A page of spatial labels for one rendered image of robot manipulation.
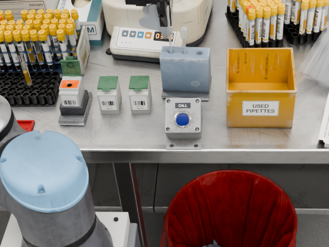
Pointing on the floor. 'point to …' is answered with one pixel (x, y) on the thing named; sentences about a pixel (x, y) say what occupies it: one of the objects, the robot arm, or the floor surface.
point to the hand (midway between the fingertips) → (169, 32)
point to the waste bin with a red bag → (230, 212)
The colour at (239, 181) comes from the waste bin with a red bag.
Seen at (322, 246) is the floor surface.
